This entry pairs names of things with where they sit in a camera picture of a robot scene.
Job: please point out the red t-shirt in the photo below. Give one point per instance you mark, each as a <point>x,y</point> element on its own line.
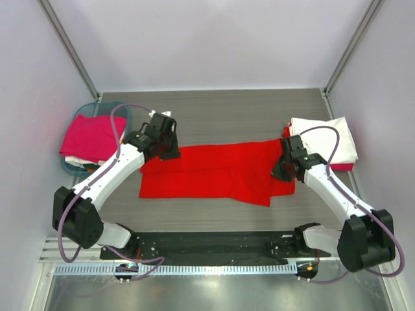
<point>240,171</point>
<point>286,131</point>

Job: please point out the folded magenta t-shirt in stack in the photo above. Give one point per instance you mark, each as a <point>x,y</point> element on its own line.
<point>342,167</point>

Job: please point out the folded red t-shirt in stack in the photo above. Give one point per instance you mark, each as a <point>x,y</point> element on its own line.
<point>286,131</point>

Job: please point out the folded white t-shirt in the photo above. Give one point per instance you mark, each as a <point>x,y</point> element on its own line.
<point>322,140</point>

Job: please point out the right aluminium frame post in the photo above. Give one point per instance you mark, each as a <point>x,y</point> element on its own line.
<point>357,36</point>

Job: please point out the folded pink t-shirt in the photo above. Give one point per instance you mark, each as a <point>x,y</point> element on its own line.
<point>89,138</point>

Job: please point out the aluminium frame post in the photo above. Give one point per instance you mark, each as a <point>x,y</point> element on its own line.
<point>64,39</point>
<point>357,36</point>

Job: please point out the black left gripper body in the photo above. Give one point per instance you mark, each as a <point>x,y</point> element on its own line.
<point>169,150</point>

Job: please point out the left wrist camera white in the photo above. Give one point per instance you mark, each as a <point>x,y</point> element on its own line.
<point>164,113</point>

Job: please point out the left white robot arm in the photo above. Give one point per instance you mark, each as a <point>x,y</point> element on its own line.
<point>76,210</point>

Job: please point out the slotted cable duct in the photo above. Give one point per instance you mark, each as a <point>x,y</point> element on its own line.
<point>118,268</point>

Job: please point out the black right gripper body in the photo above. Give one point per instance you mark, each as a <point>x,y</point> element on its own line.
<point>281,170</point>

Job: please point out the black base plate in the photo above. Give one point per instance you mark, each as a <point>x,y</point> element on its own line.
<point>239,248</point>

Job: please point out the teal plastic laundry basket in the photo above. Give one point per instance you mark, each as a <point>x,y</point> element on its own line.
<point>95,109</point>

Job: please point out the left aluminium frame post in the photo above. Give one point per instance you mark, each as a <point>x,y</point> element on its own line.
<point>64,39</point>

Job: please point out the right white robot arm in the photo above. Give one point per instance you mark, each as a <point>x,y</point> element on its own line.
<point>365,239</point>

